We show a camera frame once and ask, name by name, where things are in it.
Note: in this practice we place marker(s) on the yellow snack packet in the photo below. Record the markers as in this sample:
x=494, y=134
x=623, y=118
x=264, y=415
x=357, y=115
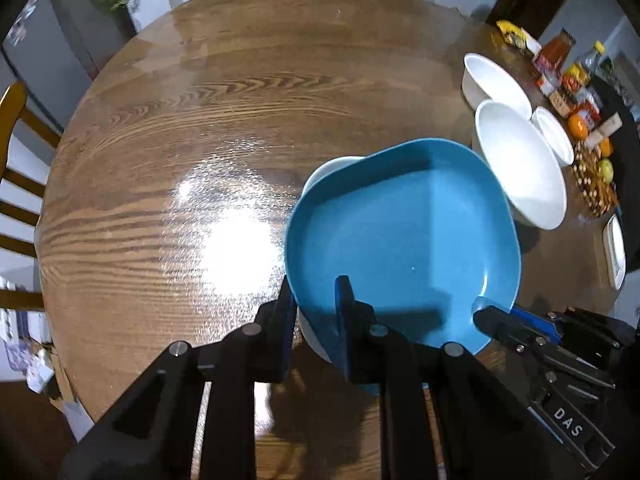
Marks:
x=515, y=35

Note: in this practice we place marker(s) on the dark lid jar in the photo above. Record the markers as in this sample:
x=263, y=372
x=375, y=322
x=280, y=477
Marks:
x=565, y=101

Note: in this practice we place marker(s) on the yellow labelled jar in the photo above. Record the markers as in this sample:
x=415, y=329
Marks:
x=575, y=76

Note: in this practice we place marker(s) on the orange sauce bottle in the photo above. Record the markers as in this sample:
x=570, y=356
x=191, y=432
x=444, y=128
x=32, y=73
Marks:
x=555, y=52

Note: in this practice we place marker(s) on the orange fruit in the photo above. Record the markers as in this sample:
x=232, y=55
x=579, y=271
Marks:
x=578, y=127
x=606, y=147

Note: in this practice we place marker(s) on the clear bottle yellow cap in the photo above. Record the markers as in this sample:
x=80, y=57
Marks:
x=596, y=56

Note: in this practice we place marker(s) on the white oval dish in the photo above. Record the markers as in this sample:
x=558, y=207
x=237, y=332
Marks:
x=615, y=255

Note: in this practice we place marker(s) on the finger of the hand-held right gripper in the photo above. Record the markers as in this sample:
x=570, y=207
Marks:
x=500, y=327
x=535, y=321

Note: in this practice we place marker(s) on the blue square plate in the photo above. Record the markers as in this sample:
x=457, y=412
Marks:
x=410, y=230

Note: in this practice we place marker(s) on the green apple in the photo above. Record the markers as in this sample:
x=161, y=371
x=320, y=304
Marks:
x=606, y=170

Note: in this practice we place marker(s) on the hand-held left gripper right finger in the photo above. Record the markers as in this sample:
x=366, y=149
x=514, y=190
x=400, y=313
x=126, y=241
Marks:
x=345, y=330

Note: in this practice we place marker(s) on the group of fridge magnets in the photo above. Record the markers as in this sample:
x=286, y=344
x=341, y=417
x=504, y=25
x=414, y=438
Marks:
x=20, y=20

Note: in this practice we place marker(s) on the light grey square plate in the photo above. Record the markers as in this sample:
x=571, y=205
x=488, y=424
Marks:
x=325, y=172

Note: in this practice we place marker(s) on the medium white bowl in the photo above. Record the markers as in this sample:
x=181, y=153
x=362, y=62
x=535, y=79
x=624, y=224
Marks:
x=492, y=80

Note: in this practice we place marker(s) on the red packet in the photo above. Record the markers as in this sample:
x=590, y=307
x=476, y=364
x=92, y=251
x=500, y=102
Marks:
x=586, y=112

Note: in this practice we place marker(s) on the small white bowl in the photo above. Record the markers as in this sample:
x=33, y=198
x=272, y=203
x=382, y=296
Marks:
x=552, y=132

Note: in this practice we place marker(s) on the cream small box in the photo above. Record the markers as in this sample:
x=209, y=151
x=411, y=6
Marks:
x=605, y=130

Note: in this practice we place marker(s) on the wooden chair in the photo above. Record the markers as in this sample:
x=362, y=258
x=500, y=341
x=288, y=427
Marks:
x=12, y=105

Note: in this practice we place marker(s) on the small red white jar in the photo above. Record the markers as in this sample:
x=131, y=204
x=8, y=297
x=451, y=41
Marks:
x=547, y=83

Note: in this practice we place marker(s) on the grey refrigerator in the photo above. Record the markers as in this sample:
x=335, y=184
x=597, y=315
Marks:
x=45, y=60

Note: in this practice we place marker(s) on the large white bowl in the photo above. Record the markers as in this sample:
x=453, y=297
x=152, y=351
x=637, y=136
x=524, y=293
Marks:
x=525, y=170

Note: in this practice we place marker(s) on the woven wooden trivet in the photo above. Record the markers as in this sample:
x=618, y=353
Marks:
x=592, y=185

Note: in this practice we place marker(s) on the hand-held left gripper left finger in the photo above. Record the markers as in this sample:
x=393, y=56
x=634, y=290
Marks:
x=287, y=332

